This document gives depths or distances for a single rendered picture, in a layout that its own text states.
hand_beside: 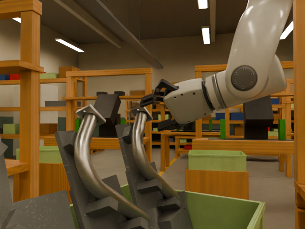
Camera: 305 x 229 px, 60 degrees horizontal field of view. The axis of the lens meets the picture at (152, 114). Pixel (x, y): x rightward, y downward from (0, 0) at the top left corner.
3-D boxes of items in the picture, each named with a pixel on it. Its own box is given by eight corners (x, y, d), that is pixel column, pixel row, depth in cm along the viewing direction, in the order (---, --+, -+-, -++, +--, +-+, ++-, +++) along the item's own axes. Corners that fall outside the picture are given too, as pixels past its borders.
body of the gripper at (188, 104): (219, 99, 68) (179, 112, 72) (204, 68, 62) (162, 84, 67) (222, 119, 62) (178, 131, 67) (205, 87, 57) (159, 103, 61)
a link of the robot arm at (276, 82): (224, 108, 56) (230, 107, 65) (291, 87, 51) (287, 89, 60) (212, 71, 57) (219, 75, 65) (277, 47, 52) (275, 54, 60)
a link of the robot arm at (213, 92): (226, 94, 67) (215, 98, 68) (214, 67, 62) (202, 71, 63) (230, 116, 61) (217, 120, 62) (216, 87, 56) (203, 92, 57)
